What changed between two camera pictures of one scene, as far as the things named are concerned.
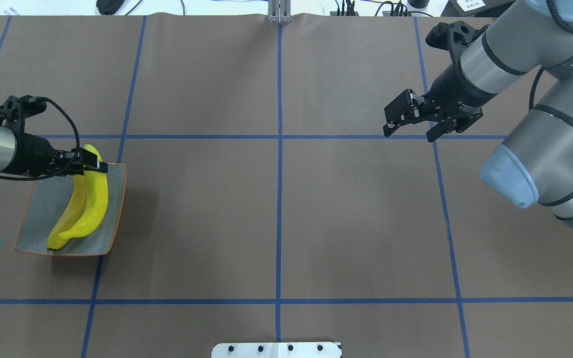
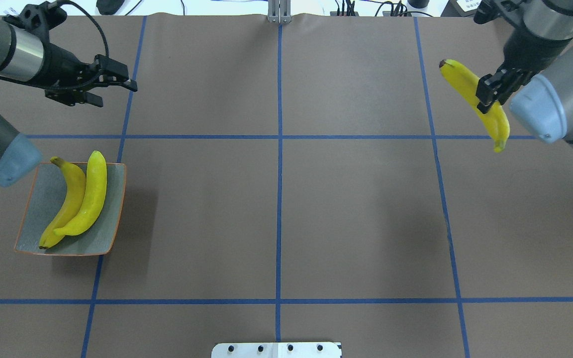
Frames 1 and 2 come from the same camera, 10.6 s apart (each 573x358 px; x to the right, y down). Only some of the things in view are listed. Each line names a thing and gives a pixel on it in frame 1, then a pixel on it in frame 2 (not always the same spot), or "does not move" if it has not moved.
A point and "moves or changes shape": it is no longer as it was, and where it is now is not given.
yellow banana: [96, 203] does not move
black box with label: [476, 8] does not move
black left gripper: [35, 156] → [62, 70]
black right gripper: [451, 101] → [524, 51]
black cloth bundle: [109, 7] does not move
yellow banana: [71, 214] moves or changes shape
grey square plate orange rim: [48, 198] does not move
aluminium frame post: [279, 11] does not move
